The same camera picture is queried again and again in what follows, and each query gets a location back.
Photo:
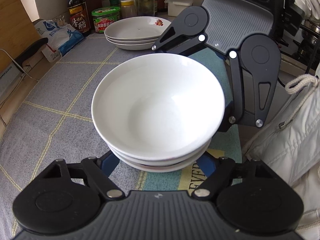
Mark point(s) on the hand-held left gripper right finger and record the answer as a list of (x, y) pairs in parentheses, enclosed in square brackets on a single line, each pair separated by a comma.
[(207, 166)]

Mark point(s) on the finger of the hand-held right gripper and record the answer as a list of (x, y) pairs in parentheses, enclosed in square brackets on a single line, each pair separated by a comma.
[(262, 97), (175, 42)]

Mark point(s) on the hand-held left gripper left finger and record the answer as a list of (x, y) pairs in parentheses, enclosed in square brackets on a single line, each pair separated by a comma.
[(110, 163)]

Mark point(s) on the white fruit print plate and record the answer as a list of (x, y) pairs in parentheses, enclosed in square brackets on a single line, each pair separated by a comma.
[(132, 47), (135, 28), (130, 41)]

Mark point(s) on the white floral bowl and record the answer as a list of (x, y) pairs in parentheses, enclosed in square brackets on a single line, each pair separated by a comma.
[(160, 169), (160, 163), (155, 100)]

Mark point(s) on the white plastic box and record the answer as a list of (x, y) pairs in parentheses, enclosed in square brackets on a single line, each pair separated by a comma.
[(178, 7)]

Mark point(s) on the yellow lid spice jar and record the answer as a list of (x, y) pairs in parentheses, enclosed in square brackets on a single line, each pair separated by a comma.
[(128, 11)]

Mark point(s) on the black gas stove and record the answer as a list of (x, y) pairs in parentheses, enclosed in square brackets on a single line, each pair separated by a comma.
[(302, 52)]

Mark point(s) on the white padded jacket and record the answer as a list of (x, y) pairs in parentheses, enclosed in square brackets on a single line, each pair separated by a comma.
[(287, 155)]

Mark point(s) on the green cap jar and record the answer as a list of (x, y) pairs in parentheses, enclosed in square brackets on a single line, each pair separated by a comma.
[(114, 2)]

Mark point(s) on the green lidded sauce tub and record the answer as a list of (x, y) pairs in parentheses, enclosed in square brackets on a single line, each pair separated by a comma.
[(105, 21)]

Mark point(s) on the steel pot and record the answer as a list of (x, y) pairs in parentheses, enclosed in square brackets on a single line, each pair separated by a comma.
[(311, 32)]

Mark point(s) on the grey checked towel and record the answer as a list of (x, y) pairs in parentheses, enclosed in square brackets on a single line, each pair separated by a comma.
[(62, 85)]

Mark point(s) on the dark vinegar bottle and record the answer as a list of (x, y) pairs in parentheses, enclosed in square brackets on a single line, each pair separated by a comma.
[(78, 17)]

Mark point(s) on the blue white salt bag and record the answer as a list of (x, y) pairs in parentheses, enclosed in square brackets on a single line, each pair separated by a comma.
[(60, 40)]

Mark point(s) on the bamboo cutting board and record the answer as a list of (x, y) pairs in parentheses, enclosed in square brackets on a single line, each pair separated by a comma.
[(15, 17)]

